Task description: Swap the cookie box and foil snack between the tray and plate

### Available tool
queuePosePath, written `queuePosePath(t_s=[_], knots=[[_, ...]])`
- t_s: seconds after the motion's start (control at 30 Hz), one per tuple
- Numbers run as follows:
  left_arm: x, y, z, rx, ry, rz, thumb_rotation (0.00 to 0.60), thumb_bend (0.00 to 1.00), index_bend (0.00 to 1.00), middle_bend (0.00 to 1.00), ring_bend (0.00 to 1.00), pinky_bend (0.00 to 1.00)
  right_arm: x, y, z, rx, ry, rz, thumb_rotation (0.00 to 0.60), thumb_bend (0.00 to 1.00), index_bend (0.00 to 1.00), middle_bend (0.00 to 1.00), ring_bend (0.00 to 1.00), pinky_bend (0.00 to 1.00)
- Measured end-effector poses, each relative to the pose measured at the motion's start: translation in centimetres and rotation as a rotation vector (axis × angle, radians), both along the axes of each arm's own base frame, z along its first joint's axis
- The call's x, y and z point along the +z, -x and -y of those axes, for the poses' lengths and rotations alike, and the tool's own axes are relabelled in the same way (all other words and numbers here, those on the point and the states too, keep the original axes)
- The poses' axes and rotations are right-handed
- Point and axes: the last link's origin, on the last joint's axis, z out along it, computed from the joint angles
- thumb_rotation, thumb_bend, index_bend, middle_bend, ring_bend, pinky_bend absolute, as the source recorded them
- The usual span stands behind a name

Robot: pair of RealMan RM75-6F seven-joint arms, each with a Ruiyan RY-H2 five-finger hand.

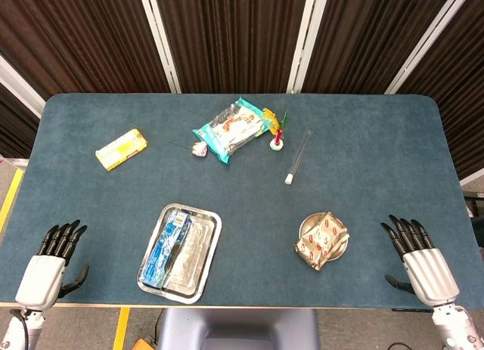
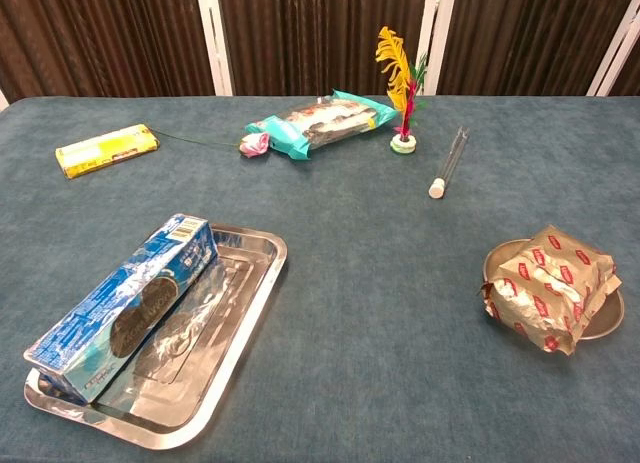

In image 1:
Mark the yellow feather shuttlecock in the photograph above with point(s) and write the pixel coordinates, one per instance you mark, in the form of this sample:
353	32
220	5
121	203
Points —
277	143

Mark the orange floor object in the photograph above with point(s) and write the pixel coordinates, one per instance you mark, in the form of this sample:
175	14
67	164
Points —
143	344

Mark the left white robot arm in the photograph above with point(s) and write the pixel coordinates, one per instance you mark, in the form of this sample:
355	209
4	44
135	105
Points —
15	331

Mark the white partition post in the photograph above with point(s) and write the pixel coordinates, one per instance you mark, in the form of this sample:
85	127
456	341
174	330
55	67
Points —
427	44
19	85
160	40
302	40

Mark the teal snack bag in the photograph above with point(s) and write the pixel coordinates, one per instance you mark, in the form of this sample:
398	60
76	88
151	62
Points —
230	132

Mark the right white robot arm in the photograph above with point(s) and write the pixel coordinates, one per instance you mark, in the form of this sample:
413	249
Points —
457	327

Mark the round steel plate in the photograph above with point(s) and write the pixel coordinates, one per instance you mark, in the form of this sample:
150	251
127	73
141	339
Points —
308	223

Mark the brown red snack packet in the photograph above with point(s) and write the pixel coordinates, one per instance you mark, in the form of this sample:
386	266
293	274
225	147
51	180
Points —
321	240

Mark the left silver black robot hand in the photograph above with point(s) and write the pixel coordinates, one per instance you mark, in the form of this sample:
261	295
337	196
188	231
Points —
39	276

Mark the black equipment stand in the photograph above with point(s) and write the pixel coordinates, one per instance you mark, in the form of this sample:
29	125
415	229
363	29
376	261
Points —
477	221

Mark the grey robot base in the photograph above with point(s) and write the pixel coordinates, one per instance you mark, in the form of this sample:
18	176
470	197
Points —
238	327

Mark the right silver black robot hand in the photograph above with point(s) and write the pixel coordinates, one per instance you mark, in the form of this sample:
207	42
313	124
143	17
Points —
431	274

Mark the blue snack packet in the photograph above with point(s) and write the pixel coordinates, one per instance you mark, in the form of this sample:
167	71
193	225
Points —
166	248

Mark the rectangular steel tray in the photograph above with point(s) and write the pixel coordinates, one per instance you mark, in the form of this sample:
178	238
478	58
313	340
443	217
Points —
198	259

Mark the blue felt table mat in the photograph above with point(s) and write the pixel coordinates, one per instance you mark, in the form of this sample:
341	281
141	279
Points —
378	157

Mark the glass test tube white cap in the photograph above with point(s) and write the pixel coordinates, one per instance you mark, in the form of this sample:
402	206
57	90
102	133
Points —
298	157

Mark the yellow flat box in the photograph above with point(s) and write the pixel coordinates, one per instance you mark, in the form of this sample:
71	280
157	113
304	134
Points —
121	149

